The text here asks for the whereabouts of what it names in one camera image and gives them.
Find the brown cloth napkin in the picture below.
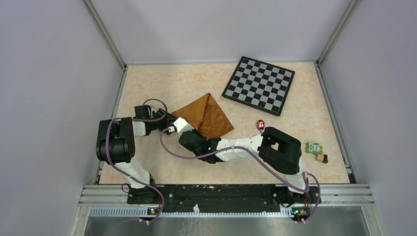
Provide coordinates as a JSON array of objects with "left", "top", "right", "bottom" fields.
[{"left": 173, "top": 93, "right": 234, "bottom": 139}]

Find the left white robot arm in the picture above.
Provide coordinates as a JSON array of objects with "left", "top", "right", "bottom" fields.
[{"left": 95, "top": 105, "right": 178, "bottom": 198}]

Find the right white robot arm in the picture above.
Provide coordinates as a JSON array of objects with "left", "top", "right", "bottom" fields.
[{"left": 162, "top": 118, "right": 309, "bottom": 194}]

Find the iridescent spoon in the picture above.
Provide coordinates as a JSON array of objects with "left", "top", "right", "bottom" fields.
[{"left": 256, "top": 119, "right": 265, "bottom": 132}]

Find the black grey checkerboard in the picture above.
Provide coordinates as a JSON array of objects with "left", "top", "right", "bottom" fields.
[{"left": 222, "top": 56, "right": 295, "bottom": 116}]

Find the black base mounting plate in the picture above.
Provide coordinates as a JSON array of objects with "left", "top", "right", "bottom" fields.
[{"left": 123, "top": 184, "right": 318, "bottom": 213}]

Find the green owl toy block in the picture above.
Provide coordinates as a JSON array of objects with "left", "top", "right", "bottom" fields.
[{"left": 305, "top": 142, "right": 323, "bottom": 155}]

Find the small brown wooden block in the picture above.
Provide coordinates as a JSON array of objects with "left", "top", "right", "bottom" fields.
[{"left": 315, "top": 154, "right": 328, "bottom": 164}]

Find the aluminium frame rail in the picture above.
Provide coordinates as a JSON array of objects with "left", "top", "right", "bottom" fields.
[{"left": 79, "top": 184, "right": 128, "bottom": 206}]

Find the white slotted cable duct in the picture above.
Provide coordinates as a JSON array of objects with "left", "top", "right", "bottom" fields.
[{"left": 89, "top": 206, "right": 294, "bottom": 218}]

